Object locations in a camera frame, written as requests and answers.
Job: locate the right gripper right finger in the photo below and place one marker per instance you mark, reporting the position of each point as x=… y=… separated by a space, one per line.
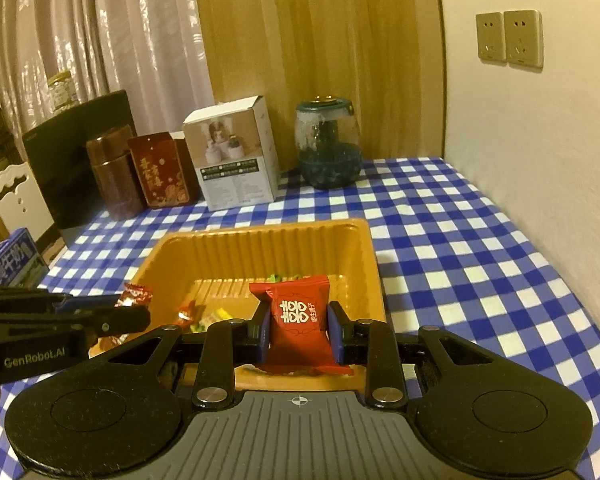
x=454 y=409

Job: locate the orange plastic tray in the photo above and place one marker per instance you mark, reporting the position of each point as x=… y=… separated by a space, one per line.
x=213 y=269

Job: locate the double wall socket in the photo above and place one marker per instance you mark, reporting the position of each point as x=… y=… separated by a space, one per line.
x=512 y=37

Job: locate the blue white checkered tablecloth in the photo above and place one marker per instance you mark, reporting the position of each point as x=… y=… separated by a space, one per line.
x=446 y=255

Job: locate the white wooden chair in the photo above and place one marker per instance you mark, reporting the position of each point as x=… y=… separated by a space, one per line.
x=22 y=204

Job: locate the brown metal thermos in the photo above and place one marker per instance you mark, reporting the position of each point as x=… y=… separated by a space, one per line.
x=115 y=174

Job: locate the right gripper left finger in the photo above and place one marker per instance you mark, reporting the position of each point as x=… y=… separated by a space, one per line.
x=118 y=412

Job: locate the sheer curtain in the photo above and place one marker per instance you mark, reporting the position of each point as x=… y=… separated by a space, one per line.
x=151 y=49

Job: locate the yellow green candy packet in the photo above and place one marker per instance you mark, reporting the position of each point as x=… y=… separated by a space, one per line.
x=216 y=316

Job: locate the green edged dark snack bag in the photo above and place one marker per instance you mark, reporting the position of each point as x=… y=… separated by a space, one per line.
x=277 y=278

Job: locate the large red snack packet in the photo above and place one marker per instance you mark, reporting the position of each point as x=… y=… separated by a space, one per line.
x=298 y=332

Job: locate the white humidifier box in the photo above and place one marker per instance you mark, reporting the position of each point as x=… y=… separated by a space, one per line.
x=233 y=152

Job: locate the green glass dome jar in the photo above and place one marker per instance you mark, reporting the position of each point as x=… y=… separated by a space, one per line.
x=326 y=134

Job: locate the small red snack packet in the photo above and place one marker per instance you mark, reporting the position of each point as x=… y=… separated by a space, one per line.
x=187 y=315

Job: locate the glass jar on shelf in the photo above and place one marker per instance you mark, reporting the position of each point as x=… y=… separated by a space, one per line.
x=62 y=91

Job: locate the dark red candy wrapper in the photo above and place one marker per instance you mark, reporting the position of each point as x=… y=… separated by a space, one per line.
x=133 y=296

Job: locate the blue milk carton box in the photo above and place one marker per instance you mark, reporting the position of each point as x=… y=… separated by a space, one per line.
x=20 y=262

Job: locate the dark red gift box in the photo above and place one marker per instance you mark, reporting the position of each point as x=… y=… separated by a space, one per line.
x=165 y=170

